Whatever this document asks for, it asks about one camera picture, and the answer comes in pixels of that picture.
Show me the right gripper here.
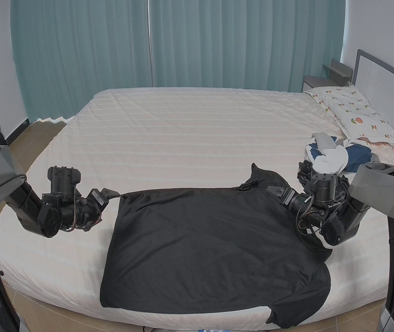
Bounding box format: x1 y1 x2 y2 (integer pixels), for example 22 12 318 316
267 185 313 219

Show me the grey bedside table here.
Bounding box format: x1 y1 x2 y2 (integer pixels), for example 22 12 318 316
304 58 353 92

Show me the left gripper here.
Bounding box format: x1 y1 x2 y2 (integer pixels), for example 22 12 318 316
81 188 121 221

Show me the black satin garment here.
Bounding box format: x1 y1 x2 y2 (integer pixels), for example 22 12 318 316
297 160 351 194

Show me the pile of clothes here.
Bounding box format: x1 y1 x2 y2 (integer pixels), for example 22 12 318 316
304 132 382 175

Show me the bed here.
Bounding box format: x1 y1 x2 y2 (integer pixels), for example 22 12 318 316
0 49 394 328

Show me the white printed pillow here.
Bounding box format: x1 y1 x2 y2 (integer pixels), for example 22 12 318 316
304 86 394 144

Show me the black T-shirt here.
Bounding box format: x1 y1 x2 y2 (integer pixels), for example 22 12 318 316
99 163 332 328

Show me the blue-green curtain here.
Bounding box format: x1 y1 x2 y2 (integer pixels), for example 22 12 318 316
148 0 346 92
10 0 154 122

